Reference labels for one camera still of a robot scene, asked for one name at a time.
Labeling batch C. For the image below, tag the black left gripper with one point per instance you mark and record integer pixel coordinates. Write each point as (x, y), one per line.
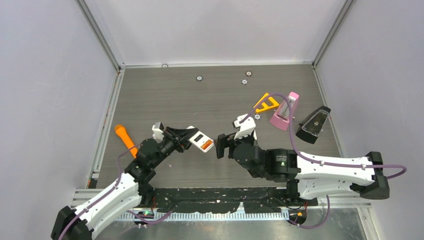
(179, 137)

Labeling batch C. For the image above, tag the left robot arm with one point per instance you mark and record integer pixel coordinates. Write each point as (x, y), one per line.
(129, 190)

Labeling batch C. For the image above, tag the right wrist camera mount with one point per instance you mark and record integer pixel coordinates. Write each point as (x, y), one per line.
(245, 128)

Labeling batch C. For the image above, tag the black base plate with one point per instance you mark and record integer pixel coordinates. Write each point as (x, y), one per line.
(227, 200)

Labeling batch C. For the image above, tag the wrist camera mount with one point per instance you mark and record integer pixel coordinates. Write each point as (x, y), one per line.
(158, 131)
(245, 128)

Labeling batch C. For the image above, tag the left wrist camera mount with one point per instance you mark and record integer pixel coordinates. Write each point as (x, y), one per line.
(158, 131)

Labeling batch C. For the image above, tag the pink metronome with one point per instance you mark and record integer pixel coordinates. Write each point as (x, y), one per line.
(281, 117)

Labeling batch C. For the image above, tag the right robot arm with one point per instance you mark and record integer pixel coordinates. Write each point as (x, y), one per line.
(308, 176)

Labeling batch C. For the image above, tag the yellow triangular plastic frame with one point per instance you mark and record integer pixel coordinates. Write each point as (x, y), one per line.
(266, 103)

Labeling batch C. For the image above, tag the white remote control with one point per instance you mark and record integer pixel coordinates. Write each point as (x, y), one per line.
(198, 139)

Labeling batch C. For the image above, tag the orange handle tool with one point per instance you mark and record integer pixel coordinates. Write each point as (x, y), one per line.
(122, 133)

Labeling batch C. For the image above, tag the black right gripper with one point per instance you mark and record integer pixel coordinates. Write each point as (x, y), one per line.
(224, 141)

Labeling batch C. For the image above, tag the orange AAA battery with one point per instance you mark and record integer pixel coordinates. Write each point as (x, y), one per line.
(208, 144)

